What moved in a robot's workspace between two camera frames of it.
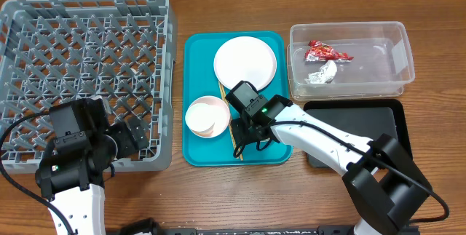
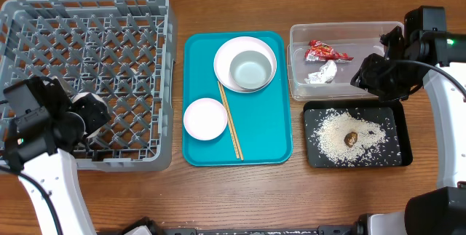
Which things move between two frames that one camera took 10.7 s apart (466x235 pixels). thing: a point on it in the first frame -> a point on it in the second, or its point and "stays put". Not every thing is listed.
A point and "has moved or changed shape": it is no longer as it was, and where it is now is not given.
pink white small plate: [207, 116] stays put
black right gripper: [239, 137] -> [366, 76]
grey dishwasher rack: [56, 48] stays put
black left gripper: [135, 135] -> [92, 113]
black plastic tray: [368, 118] stays put
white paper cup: [205, 117] has moved or changed shape
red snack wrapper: [319, 51] stays put
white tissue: [325, 73] stays put
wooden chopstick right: [223, 92] stays put
